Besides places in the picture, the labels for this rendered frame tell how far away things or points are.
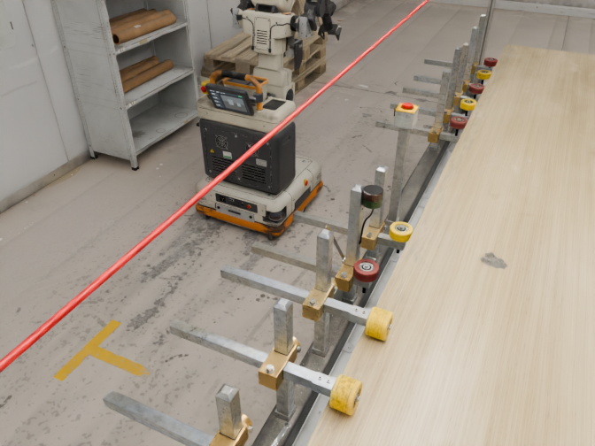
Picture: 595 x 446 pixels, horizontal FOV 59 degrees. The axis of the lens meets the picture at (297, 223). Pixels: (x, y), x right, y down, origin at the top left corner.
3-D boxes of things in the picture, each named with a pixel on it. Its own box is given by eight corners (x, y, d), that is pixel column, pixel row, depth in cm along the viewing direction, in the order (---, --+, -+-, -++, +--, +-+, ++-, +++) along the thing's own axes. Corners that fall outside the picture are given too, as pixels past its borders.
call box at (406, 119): (392, 128, 193) (395, 109, 189) (397, 121, 198) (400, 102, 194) (411, 132, 191) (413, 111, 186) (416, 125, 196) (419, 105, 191)
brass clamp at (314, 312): (299, 316, 146) (299, 303, 143) (319, 287, 156) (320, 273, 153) (320, 323, 144) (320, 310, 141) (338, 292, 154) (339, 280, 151)
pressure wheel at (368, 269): (348, 296, 171) (350, 269, 164) (356, 280, 177) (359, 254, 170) (371, 303, 168) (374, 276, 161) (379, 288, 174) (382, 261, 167)
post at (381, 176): (365, 274, 205) (375, 167, 177) (367, 269, 207) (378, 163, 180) (373, 277, 204) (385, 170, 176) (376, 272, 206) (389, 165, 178)
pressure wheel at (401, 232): (394, 261, 185) (397, 235, 178) (382, 249, 191) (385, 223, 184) (413, 256, 187) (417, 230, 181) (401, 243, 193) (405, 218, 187)
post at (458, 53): (440, 133, 293) (455, 47, 265) (441, 131, 296) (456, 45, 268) (446, 134, 292) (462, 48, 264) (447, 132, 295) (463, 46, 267)
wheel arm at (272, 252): (251, 254, 184) (251, 245, 182) (256, 249, 187) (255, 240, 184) (368, 291, 169) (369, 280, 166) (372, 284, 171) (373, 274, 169)
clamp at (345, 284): (334, 288, 170) (335, 276, 167) (349, 264, 180) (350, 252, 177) (350, 293, 168) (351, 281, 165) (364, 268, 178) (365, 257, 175)
